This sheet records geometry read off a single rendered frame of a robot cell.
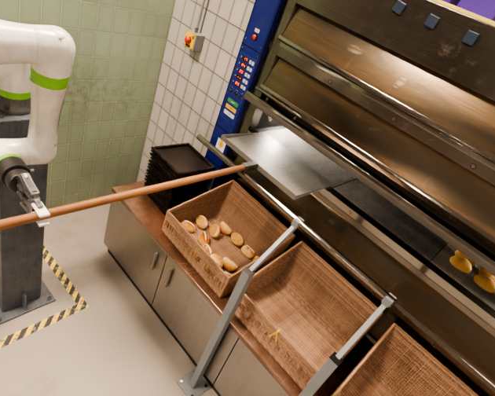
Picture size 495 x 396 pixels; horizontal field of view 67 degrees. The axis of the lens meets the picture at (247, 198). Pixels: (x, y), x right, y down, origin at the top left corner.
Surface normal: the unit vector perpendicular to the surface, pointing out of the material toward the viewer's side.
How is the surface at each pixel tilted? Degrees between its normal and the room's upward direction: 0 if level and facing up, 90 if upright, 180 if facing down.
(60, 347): 0
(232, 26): 90
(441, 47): 90
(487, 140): 70
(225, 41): 90
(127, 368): 0
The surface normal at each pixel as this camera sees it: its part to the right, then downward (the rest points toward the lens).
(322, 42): -0.51, -0.07
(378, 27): -0.66, 0.21
